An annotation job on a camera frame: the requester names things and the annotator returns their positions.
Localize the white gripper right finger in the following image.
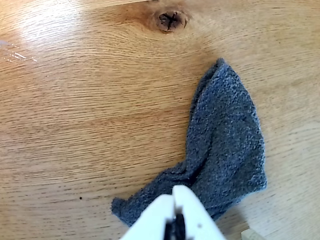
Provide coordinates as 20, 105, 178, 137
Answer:
171, 185, 227, 240

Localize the dark grey terry cloth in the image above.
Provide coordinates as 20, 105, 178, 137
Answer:
110, 57, 268, 228

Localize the pale wooden platform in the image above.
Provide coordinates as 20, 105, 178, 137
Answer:
240, 225, 265, 240

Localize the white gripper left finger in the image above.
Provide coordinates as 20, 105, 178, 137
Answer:
119, 194, 176, 240

